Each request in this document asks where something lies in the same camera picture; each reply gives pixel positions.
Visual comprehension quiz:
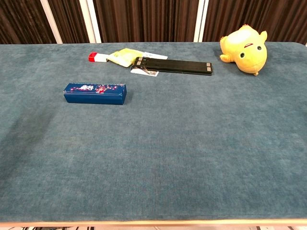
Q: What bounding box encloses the white printed card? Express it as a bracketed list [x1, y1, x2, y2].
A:
[130, 51, 168, 78]

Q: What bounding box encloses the yellow snack packet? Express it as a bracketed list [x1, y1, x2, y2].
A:
[106, 48, 144, 68]

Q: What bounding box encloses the teal table cloth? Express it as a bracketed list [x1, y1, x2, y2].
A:
[0, 42, 307, 222]

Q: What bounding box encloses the thin white partition post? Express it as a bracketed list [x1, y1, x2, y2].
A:
[40, 0, 63, 44]

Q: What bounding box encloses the red and white small box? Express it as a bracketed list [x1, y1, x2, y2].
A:
[88, 52, 108, 63]

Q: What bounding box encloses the black rectangular bar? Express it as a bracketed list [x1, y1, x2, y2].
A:
[130, 57, 213, 76]

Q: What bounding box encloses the dark brown pleated curtain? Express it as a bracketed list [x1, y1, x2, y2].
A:
[0, 0, 307, 46]

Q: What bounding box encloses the grey box with blue edge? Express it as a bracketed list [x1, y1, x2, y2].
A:
[63, 81, 128, 105]

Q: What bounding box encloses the yellow plush toy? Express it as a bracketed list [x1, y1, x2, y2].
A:
[219, 23, 268, 77]

